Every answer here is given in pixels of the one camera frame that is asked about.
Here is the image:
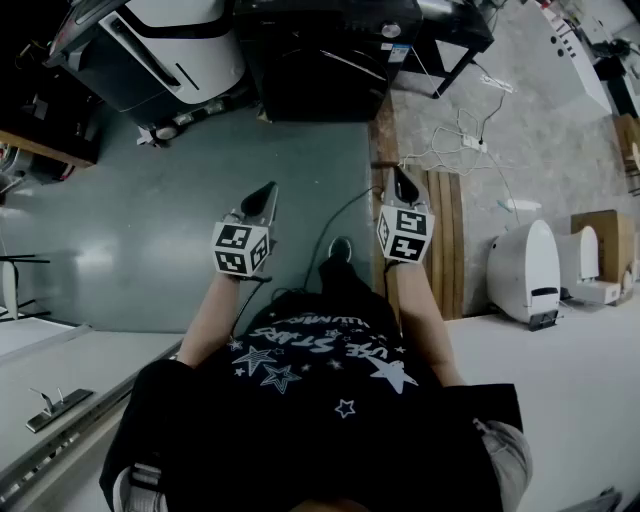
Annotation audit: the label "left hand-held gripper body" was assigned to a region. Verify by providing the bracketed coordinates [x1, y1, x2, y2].
[210, 207, 279, 280]

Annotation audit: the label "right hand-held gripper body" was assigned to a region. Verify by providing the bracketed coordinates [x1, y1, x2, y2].
[375, 197, 434, 264]

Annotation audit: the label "person's left forearm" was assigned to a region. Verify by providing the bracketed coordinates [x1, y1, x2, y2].
[176, 272, 262, 372]

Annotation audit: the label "person's right forearm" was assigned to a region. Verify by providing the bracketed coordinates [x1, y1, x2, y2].
[385, 259, 467, 390]

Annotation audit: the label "black washing machine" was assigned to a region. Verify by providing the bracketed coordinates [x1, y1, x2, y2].
[233, 0, 424, 124]

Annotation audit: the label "wooden slat pallet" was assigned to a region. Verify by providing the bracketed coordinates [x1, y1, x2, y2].
[368, 89, 467, 322]

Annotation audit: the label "black shoe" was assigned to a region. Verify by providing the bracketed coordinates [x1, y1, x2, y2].
[326, 235, 354, 262]

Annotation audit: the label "black trousers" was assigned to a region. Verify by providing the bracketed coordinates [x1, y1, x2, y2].
[302, 253, 376, 306]

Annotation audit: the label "white rounded appliance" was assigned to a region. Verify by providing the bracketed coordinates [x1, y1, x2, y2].
[486, 218, 562, 332]
[554, 224, 625, 307]

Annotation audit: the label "black metal table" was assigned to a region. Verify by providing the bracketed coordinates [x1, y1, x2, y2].
[399, 0, 496, 100]

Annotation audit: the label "white and black appliance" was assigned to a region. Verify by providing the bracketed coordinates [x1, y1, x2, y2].
[43, 0, 247, 147]

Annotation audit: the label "black star print t-shirt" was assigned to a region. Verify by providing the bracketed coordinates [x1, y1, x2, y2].
[98, 287, 525, 512]

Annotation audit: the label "cardboard box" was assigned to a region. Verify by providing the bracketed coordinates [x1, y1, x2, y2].
[569, 209, 636, 289]

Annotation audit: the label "long white cabinet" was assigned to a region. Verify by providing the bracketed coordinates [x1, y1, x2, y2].
[532, 0, 615, 116]

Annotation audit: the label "wooden crate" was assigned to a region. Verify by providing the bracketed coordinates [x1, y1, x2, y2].
[613, 113, 640, 197]

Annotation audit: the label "dark wooden workbench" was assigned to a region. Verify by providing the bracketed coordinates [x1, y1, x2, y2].
[0, 0, 104, 170]

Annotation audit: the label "white chair with black legs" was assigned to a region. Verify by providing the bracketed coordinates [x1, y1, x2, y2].
[0, 253, 52, 322]

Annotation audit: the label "black floor cable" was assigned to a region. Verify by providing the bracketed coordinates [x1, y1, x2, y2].
[303, 185, 384, 292]

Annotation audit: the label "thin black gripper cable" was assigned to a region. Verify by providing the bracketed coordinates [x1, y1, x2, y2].
[230, 273, 275, 337]

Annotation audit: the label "tangled white cable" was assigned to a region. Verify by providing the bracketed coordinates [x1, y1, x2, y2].
[399, 92, 524, 214]

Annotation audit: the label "grey shoulder strap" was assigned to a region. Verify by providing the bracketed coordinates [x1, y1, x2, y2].
[112, 462, 169, 512]
[472, 418, 534, 512]

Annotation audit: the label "metal handle plate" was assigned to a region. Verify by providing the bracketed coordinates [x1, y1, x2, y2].
[24, 387, 96, 434]

